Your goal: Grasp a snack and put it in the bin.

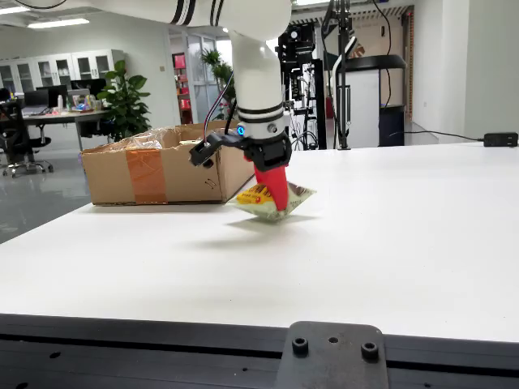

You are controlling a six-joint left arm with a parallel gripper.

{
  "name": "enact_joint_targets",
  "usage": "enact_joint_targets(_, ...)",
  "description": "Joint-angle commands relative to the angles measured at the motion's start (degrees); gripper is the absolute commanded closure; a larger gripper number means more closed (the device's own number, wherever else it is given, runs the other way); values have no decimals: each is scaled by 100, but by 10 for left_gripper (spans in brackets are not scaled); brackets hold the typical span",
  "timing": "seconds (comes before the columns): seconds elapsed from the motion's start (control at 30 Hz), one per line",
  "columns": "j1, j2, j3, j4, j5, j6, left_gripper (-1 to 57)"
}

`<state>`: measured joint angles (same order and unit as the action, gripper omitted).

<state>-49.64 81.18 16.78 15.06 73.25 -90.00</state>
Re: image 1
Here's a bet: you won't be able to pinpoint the black computer monitor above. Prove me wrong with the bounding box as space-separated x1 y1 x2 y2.
36 84 69 109

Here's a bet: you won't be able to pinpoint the black hanging cable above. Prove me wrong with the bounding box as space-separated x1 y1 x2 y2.
372 0 393 109

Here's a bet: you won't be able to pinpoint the yellow green snack packet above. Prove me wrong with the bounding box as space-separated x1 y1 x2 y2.
226 181 317 223

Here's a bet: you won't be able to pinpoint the white cabinet with black top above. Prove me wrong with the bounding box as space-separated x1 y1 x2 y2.
332 54 408 148

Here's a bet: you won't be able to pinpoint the black office chair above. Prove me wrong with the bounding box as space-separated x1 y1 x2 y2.
0 99 54 178

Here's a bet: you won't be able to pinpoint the tall slim potted plant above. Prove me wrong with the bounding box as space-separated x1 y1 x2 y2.
200 48 237 122

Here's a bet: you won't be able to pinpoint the black adapter cable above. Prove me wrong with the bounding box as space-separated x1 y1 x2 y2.
388 130 486 142

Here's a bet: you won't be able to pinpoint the black power adapter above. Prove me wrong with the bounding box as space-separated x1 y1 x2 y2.
483 131 519 148

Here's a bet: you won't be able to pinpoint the red book shelf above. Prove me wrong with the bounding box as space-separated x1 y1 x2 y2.
172 52 192 125

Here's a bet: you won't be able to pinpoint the black aluminium rail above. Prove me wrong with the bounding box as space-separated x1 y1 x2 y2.
0 313 519 389

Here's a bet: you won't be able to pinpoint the black waste bin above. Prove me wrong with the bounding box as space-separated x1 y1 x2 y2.
379 104 405 147

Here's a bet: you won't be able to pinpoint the small black monitor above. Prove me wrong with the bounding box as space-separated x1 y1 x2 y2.
23 88 50 109

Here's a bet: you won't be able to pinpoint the grey office desk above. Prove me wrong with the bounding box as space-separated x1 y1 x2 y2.
22 109 110 152

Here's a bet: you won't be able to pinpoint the white glass door cabinets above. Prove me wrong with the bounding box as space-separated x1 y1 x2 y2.
0 49 125 95

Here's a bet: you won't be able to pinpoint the brown cardboard box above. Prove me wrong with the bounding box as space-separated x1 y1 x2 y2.
80 120 256 207

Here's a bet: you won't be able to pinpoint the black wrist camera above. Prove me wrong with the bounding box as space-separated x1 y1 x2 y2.
188 131 249 168

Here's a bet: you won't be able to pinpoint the clear plastic bag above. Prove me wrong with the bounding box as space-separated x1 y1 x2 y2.
117 126 183 150

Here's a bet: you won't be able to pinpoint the black equipment rack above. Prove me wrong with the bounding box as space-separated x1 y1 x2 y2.
277 22 328 152

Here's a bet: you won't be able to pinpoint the black mounting plate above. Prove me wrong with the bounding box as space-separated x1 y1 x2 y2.
272 320 390 389

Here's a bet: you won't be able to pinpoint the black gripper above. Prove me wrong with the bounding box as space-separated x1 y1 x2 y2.
242 133 294 212

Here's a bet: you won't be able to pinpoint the broad leaf potted plant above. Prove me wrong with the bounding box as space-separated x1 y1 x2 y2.
96 59 152 142

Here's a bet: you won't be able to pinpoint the black stand pole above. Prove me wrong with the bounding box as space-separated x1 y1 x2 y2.
320 0 358 151

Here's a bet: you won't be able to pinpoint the wrist camera cable bundle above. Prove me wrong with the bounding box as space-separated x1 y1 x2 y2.
202 71 235 141

